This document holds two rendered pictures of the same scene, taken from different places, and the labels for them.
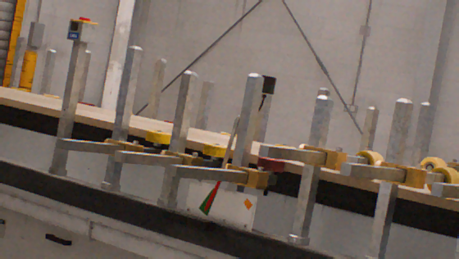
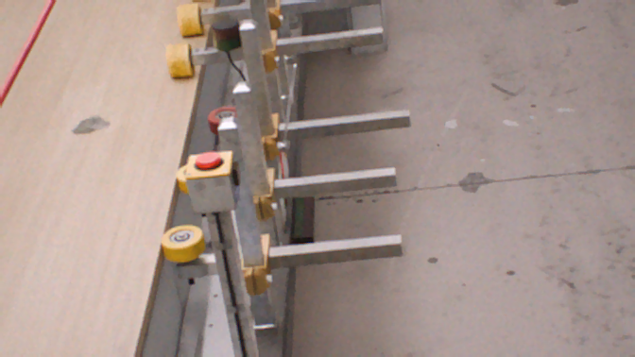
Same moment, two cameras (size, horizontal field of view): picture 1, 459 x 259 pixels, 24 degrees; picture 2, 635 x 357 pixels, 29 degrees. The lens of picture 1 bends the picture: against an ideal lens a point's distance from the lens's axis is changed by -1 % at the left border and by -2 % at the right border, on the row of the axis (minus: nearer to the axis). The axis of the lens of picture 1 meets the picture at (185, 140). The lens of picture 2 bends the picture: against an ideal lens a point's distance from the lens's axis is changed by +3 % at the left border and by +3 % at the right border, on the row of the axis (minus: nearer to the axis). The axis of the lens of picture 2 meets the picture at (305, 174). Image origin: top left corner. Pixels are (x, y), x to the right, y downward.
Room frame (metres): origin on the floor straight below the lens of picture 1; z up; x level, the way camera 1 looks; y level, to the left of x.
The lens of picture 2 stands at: (4.48, 1.84, 2.12)
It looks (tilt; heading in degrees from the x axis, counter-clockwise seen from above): 29 degrees down; 234
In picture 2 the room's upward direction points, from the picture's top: 9 degrees counter-clockwise
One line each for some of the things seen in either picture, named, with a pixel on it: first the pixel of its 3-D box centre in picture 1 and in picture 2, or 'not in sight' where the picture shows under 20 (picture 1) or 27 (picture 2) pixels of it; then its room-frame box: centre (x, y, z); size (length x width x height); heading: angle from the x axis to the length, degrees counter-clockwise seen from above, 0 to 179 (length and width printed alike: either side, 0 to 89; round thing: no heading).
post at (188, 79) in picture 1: (176, 150); (260, 187); (3.27, 0.02, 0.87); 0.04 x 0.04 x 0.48; 48
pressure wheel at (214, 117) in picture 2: (268, 175); (229, 134); (3.14, -0.26, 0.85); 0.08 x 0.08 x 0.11
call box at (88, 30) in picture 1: (82, 32); (213, 184); (3.61, 0.40, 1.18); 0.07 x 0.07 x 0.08; 48
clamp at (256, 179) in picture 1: (244, 176); (266, 137); (3.09, -0.18, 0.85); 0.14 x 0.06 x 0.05; 48
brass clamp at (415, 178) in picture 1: (399, 174); (271, 11); (2.76, -0.56, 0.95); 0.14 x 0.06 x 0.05; 48
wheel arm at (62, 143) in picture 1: (111, 149); (289, 257); (3.36, 0.22, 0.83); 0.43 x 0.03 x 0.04; 138
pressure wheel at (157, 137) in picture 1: (156, 147); (186, 259); (3.51, 0.09, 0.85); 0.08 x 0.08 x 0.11
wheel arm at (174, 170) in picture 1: (224, 175); (315, 129); (3.00, -0.12, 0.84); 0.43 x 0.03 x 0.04; 138
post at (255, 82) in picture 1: (241, 156); (264, 121); (3.10, -0.17, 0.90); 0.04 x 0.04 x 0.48; 48
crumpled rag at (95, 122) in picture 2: not in sight; (89, 122); (3.36, -0.48, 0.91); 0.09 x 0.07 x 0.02; 165
